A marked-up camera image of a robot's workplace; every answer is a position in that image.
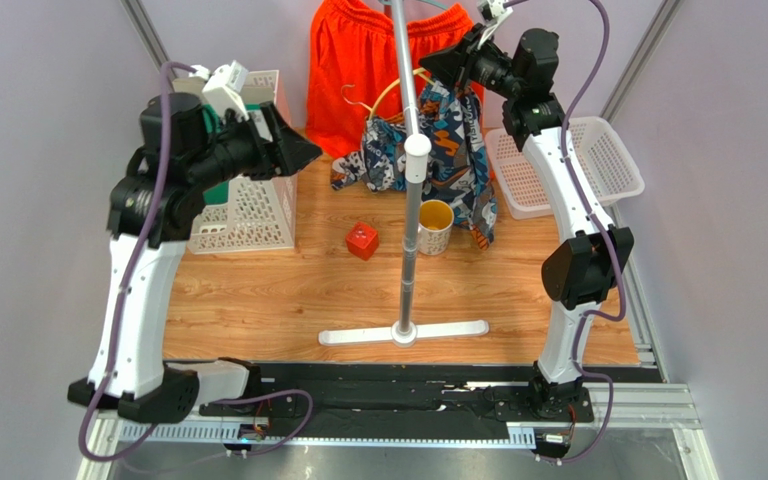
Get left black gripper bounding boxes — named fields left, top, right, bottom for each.
left=187, top=100, right=324, bottom=191

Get yellow clothes hanger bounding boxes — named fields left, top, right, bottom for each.
left=340, top=68, right=431, bottom=119

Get blue patterned shorts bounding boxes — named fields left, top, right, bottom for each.
left=330, top=79, right=498, bottom=250

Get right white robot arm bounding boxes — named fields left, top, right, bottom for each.
left=419, top=24, right=634, bottom=419

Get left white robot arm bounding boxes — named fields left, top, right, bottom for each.
left=67, top=93, right=322, bottom=424

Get orange hanging shorts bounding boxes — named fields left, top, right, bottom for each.
left=305, top=0, right=496, bottom=181

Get white perforated file holder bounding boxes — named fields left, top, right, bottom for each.
left=188, top=69, right=297, bottom=254

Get white garment rack stand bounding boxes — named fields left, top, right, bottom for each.
left=318, top=1, right=490, bottom=348

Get orange cube power adapter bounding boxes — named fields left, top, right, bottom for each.
left=345, top=222, right=380, bottom=261

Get white mug yellow inside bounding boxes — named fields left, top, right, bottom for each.
left=418, top=200, right=455, bottom=256

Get white plastic mesh basket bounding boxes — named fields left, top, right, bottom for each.
left=484, top=116, right=645, bottom=220

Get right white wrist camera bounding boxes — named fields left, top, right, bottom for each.
left=477, top=0, right=513, bottom=28

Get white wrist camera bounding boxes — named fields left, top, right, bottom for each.
left=477, top=0, right=513, bottom=28
left=201, top=60, right=249, bottom=120

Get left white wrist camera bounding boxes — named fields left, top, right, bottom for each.
left=201, top=60, right=249, bottom=120

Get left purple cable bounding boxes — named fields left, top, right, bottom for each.
left=77, top=61, right=315, bottom=463

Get purple cable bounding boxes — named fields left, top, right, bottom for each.
left=503, top=0, right=628, bottom=466
left=77, top=61, right=315, bottom=463

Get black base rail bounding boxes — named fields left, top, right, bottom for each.
left=164, top=359, right=665, bottom=442

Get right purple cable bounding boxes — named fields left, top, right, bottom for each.
left=503, top=0, right=628, bottom=466

